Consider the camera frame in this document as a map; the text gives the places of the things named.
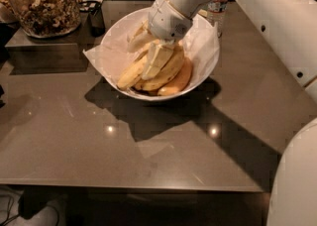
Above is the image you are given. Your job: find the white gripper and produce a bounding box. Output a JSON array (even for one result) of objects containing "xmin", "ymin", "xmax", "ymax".
[{"xmin": 127, "ymin": 0, "xmax": 193, "ymax": 80}]

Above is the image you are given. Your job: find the long top yellow banana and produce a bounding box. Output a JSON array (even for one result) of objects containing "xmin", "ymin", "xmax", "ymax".
[{"xmin": 117, "ymin": 43, "xmax": 153, "ymax": 90}]

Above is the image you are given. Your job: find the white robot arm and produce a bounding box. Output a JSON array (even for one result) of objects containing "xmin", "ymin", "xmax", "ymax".
[{"xmin": 129, "ymin": 0, "xmax": 317, "ymax": 226}]

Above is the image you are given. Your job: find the white bowl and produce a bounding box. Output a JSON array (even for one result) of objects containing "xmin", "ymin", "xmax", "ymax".
[{"xmin": 99, "ymin": 6, "xmax": 221, "ymax": 102}]

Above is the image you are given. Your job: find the middle yellow banana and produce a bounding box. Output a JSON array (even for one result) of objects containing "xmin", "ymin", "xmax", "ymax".
[{"xmin": 134, "ymin": 45, "xmax": 184, "ymax": 91}]

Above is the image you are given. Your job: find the orange-tinted right banana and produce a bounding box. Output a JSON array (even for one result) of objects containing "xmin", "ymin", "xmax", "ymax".
[{"xmin": 158, "ymin": 57, "xmax": 193, "ymax": 96}]

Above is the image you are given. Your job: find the white paper liner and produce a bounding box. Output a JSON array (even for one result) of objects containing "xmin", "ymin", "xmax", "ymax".
[{"xmin": 82, "ymin": 11, "xmax": 220, "ymax": 98}]

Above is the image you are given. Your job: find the black scoop utensil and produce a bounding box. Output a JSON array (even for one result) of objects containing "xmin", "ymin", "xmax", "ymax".
[{"xmin": 80, "ymin": 0, "xmax": 106, "ymax": 37}]

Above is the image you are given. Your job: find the clear plastic water bottle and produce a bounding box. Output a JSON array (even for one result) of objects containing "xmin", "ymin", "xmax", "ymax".
[{"xmin": 207, "ymin": 0, "xmax": 228, "ymax": 37}]

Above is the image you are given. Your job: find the dark metal box stand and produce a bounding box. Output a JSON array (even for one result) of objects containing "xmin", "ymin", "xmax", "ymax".
[{"xmin": 5, "ymin": 13, "xmax": 104, "ymax": 74}]

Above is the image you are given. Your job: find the glass jar of nuts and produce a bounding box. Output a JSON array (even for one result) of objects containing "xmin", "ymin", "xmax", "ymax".
[{"xmin": 8, "ymin": 0, "xmax": 81, "ymax": 39}]

